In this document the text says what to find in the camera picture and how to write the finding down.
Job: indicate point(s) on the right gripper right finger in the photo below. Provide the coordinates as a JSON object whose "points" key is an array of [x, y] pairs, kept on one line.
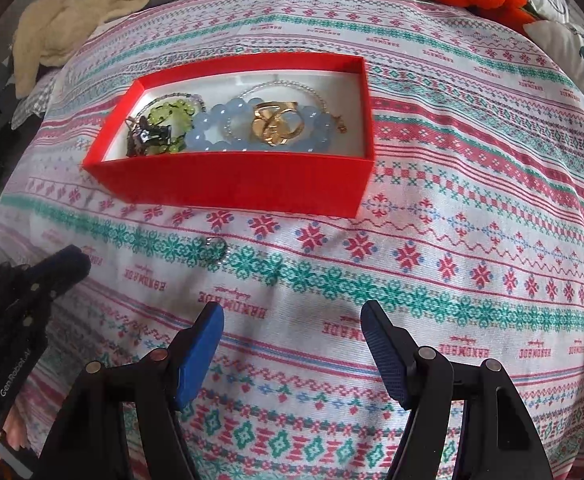
{"points": [[497, 439]]}

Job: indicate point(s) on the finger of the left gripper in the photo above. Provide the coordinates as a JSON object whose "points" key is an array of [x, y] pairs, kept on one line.
{"points": [[47, 274]]}

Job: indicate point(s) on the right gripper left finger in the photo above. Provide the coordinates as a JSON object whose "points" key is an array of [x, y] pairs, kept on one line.
{"points": [[88, 438]]}

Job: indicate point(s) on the multicolour seed bead bangle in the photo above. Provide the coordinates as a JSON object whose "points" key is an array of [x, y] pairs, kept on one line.
{"points": [[174, 103]]}

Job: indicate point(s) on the left hand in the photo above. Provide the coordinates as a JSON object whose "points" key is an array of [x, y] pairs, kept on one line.
{"points": [[15, 430]]}

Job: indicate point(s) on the patterned red green bedspread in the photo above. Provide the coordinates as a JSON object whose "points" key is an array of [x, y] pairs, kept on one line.
{"points": [[470, 234]]}

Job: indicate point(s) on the beige quilted blanket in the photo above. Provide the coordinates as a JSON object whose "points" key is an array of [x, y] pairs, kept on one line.
{"points": [[51, 31]]}

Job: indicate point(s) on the red cardboard box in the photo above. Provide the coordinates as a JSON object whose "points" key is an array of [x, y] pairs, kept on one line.
{"points": [[272, 151]]}

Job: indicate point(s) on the white deer print pillow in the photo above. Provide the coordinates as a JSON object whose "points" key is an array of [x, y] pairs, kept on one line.
{"points": [[564, 43]]}

